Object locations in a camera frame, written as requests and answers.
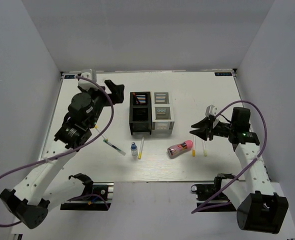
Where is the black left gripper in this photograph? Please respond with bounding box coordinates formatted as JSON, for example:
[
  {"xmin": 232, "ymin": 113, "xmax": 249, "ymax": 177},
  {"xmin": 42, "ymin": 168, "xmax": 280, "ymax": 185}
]
[{"xmin": 79, "ymin": 80, "xmax": 125, "ymax": 129}]

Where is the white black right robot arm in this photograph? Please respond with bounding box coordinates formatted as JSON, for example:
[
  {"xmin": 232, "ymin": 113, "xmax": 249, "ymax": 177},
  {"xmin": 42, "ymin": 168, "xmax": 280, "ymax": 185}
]
[{"xmin": 190, "ymin": 105, "xmax": 289, "ymax": 234}]

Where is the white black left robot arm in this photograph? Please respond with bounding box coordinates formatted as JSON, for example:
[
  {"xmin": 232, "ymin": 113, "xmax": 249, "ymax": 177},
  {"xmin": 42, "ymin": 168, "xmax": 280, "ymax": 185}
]
[{"xmin": 0, "ymin": 77, "xmax": 125, "ymax": 229}]

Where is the pale yellow capped white marker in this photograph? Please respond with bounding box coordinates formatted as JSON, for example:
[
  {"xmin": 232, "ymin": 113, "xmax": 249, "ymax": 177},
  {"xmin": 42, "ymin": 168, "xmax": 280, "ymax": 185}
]
[{"xmin": 201, "ymin": 139, "xmax": 208, "ymax": 157}]

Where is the orange capped white marker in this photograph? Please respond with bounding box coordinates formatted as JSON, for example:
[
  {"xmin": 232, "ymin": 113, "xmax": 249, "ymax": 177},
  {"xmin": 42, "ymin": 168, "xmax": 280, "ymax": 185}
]
[{"xmin": 192, "ymin": 135, "xmax": 196, "ymax": 157}]

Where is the black slotted pen holder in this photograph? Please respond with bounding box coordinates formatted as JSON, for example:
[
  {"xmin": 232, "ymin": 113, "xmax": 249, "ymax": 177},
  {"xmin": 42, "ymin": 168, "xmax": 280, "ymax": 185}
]
[{"xmin": 129, "ymin": 91, "xmax": 152, "ymax": 135}]

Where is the pink capped glue bottle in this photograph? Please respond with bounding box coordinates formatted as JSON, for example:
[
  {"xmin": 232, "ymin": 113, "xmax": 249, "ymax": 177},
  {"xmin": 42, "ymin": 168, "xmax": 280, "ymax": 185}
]
[{"xmin": 167, "ymin": 140, "xmax": 194, "ymax": 159}]

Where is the white slotted pen holder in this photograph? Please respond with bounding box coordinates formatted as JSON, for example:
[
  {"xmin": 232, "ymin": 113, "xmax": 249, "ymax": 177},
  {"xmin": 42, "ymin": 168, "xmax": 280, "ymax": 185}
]
[{"xmin": 151, "ymin": 92, "xmax": 175, "ymax": 135}]

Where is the left blue corner label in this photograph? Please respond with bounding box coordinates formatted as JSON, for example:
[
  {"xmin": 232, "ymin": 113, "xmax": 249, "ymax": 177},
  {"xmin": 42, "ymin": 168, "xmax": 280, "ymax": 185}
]
[{"xmin": 64, "ymin": 74, "xmax": 81, "ymax": 79}]

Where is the yellow tipped white marker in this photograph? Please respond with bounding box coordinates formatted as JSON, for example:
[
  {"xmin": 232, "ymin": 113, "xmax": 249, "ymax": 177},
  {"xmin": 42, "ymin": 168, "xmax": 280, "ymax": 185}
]
[{"xmin": 138, "ymin": 136, "xmax": 145, "ymax": 160}]

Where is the blue corner label sticker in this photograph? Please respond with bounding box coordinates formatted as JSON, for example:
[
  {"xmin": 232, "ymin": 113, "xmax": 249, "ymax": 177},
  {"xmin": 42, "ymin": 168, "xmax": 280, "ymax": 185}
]
[{"xmin": 214, "ymin": 72, "xmax": 233, "ymax": 77}]

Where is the small blue capped bottle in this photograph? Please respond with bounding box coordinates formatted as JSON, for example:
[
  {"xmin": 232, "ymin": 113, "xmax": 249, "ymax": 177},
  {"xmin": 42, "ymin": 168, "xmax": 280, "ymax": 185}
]
[{"xmin": 130, "ymin": 142, "xmax": 138, "ymax": 158}]

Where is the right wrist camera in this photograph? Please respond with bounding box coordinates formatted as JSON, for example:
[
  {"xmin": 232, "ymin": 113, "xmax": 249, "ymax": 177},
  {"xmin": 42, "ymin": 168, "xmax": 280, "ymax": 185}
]
[{"xmin": 205, "ymin": 105, "xmax": 218, "ymax": 121}]

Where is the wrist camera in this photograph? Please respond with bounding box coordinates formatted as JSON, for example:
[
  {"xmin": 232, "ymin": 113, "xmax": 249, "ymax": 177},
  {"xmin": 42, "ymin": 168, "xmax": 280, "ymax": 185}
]
[
  {"xmin": 78, "ymin": 68, "xmax": 97, "ymax": 91},
  {"xmin": 205, "ymin": 105, "xmax": 218, "ymax": 121}
]

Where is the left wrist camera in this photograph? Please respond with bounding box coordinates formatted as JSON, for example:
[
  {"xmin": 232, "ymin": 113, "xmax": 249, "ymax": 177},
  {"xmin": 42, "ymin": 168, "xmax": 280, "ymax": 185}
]
[{"xmin": 78, "ymin": 68, "xmax": 97, "ymax": 91}]

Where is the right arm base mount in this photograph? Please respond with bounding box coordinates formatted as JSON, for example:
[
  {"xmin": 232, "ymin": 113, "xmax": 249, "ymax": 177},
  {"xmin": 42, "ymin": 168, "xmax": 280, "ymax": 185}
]
[{"xmin": 190, "ymin": 172, "xmax": 241, "ymax": 213}]

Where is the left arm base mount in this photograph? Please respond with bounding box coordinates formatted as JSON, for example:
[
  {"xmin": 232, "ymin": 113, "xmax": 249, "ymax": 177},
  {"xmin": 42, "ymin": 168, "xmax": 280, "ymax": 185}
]
[{"xmin": 60, "ymin": 182, "xmax": 114, "ymax": 212}]

